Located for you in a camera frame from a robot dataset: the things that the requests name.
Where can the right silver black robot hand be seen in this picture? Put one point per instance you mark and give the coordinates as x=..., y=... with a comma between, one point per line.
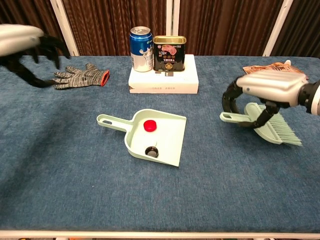
x=272, y=86

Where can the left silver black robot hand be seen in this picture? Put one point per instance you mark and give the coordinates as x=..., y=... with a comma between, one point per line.
x=17, y=40

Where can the mint green hand brush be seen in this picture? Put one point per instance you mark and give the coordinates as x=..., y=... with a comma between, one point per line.
x=275, y=132

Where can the mint green plastic dustpan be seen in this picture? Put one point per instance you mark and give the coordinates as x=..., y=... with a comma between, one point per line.
x=170, y=140

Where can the red bottle cap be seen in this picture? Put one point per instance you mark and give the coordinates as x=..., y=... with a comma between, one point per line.
x=150, y=125

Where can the white bottle cap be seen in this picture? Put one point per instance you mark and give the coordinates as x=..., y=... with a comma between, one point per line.
x=153, y=143

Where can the black bottle cap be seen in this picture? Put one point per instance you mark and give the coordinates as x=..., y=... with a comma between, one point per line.
x=151, y=152

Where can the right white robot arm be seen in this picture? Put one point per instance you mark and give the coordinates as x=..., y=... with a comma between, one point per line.
x=313, y=97

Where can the blue beverage can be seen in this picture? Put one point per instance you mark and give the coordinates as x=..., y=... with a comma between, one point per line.
x=141, y=50

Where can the orange spouted sauce pouch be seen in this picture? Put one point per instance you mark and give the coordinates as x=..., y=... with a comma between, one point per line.
x=272, y=67

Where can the dark brown pleated curtain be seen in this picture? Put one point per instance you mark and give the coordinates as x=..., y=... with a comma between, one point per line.
x=27, y=12
x=225, y=25
x=305, y=27
x=110, y=22

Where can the grey knit work glove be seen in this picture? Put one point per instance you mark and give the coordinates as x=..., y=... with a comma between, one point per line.
x=82, y=77

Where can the white flat cardboard box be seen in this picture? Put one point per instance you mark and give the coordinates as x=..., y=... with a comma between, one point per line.
x=175, y=82

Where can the black luncheon meat tin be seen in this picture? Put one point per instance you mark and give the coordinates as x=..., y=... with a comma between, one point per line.
x=169, y=56

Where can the blue fabric table cover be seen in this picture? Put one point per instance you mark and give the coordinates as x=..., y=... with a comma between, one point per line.
x=160, y=195

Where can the white slanted frame post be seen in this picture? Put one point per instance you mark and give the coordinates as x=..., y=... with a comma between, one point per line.
x=65, y=30
x=276, y=30

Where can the white upright frame post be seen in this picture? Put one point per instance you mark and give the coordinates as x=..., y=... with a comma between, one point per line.
x=172, y=15

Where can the white table frame edge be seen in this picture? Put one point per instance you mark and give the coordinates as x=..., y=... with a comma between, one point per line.
x=160, y=234

